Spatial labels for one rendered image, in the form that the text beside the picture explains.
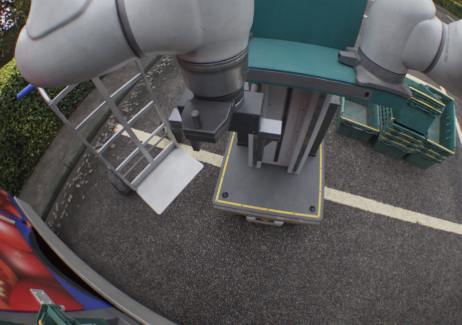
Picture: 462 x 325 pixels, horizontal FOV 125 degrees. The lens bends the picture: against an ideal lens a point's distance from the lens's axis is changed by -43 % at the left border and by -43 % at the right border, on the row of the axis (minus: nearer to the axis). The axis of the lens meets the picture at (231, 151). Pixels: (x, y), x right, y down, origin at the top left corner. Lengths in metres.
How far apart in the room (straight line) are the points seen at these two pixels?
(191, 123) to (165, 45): 0.10
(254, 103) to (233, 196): 1.04
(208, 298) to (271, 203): 0.82
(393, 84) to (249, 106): 0.42
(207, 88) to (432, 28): 0.49
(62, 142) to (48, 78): 2.56
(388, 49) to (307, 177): 1.05
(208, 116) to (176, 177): 1.56
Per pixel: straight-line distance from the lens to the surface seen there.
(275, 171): 1.39
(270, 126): 0.35
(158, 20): 0.20
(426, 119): 1.97
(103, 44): 0.22
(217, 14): 0.20
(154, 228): 1.74
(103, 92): 1.28
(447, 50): 0.57
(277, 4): 0.63
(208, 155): 1.84
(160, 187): 1.82
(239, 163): 1.41
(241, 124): 0.32
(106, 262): 1.92
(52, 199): 2.55
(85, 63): 0.23
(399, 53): 0.56
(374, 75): 0.59
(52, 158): 2.79
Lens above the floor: 1.56
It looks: 58 degrees down
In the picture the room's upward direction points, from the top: 8 degrees counter-clockwise
